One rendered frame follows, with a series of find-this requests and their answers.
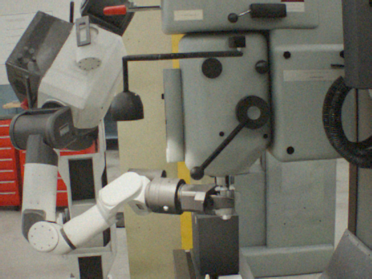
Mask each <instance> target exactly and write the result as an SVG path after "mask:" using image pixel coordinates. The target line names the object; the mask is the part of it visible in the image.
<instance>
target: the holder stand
mask: <svg viewBox="0 0 372 279"><path fill-rule="evenodd" d="M191 216H192V243H193V255H194V257H195V261H196V263H197V267H198V269H199V272H200V276H206V275H209V276H210V275H217V274H226V273H235V272H239V263H240V258H239V222H238V213H237V212H236V213H235V214H234V215H232V216H231V217H230V218H229V219H222V218H221V217H220V216H219V215H216V213H215V209H213V210H212V211H211V212H210V213H209V214H208V215H198V214H197V213H196V212H194V213H191Z"/></svg>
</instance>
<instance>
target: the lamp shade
mask: <svg viewBox="0 0 372 279"><path fill-rule="evenodd" d="M110 112H111V120H112V121H133V120H141V119H144V108H143V103H142V100H141V98H140V96H139V95H137V94H136V93H135V92H132V91H130V90H128V91H122V92H119V93H118V94H116V95H115V96H114V97H113V100H112V106H111V110H110Z"/></svg>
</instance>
